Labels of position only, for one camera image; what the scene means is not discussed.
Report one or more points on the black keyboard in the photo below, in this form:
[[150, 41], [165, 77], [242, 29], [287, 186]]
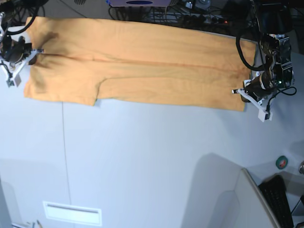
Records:
[[274, 192]]

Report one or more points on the green tape roll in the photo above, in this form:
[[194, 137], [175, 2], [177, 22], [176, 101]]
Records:
[[281, 162]]

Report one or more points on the white rectangular tray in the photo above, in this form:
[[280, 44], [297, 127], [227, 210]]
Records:
[[73, 214]]

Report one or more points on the black power strip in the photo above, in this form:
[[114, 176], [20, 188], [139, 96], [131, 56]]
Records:
[[196, 20]]

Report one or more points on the orange t-shirt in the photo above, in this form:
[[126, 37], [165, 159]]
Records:
[[89, 59]]

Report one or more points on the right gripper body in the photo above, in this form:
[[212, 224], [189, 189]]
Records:
[[15, 51]]

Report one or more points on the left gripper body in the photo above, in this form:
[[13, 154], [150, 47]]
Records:
[[261, 86]]

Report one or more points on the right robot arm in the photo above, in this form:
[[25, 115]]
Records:
[[9, 9]]

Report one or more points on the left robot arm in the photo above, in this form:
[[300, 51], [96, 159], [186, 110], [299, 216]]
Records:
[[272, 21]]

